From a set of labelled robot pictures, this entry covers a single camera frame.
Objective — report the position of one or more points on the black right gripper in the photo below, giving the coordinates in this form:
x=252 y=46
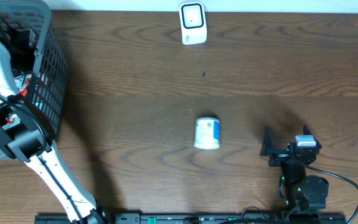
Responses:
x=279 y=155

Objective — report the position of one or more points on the white blue round container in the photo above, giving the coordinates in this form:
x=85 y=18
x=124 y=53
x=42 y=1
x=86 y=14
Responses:
x=207 y=133

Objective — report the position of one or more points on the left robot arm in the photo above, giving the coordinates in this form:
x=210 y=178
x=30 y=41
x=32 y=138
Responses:
x=79 y=204

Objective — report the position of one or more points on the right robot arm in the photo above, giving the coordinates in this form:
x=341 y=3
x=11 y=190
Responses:
x=304 y=194

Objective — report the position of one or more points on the grey plastic mesh basket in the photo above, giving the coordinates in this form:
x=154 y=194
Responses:
x=28 y=47

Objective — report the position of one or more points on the red white tube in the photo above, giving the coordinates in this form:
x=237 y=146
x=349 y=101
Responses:
x=22 y=82

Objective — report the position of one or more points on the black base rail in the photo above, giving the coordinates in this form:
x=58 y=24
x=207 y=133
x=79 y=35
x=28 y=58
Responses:
x=135 y=218

